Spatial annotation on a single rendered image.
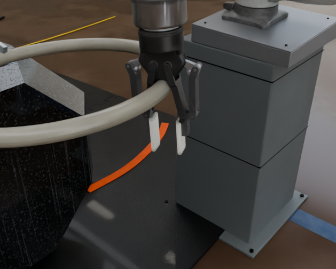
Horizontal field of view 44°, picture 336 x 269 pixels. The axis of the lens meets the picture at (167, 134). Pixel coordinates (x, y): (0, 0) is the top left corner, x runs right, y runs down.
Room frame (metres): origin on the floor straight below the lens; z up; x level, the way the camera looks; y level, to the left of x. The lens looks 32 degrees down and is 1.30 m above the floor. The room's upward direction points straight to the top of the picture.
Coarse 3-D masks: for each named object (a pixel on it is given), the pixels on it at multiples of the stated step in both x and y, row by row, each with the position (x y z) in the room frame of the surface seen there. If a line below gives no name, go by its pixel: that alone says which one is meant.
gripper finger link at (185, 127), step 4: (188, 112) 0.65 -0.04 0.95; (188, 116) 0.65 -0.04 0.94; (188, 120) 0.65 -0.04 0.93; (184, 124) 0.65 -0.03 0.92; (188, 124) 0.65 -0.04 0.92; (184, 128) 0.65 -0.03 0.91; (188, 128) 0.65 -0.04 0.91; (184, 132) 0.65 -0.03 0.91; (188, 132) 0.65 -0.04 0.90; (184, 136) 0.65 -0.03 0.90
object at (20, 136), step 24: (24, 48) 0.93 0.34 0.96; (48, 48) 0.95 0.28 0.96; (72, 48) 0.96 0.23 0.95; (96, 48) 0.95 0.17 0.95; (120, 48) 0.93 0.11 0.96; (144, 96) 0.60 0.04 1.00; (72, 120) 0.53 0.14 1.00; (96, 120) 0.53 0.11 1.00; (120, 120) 0.55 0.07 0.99; (0, 144) 0.50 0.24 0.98; (24, 144) 0.50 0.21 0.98
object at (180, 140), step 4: (176, 120) 0.65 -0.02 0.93; (176, 124) 0.64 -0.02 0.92; (180, 124) 0.64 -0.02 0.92; (176, 128) 0.64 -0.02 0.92; (180, 128) 0.64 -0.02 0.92; (176, 132) 0.64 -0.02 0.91; (180, 132) 0.64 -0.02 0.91; (176, 136) 0.64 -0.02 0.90; (180, 136) 0.64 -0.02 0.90; (180, 140) 0.64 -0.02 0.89; (184, 140) 0.66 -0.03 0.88; (180, 144) 0.64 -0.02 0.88; (184, 144) 0.66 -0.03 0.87; (180, 148) 0.64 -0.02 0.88; (184, 148) 0.66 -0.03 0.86; (180, 152) 0.64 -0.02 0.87
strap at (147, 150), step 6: (162, 126) 2.16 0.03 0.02; (162, 132) 2.09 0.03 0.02; (150, 144) 1.97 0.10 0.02; (144, 150) 1.91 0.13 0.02; (150, 150) 1.91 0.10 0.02; (138, 156) 1.85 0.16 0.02; (144, 156) 1.85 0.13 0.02; (132, 162) 1.79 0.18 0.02; (138, 162) 1.79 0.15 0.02; (126, 168) 1.74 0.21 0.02; (114, 174) 1.69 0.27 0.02; (120, 174) 1.69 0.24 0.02; (102, 180) 1.64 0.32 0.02; (108, 180) 1.64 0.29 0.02; (90, 186) 1.59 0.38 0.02; (96, 186) 1.59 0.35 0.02; (90, 192) 1.55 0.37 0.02
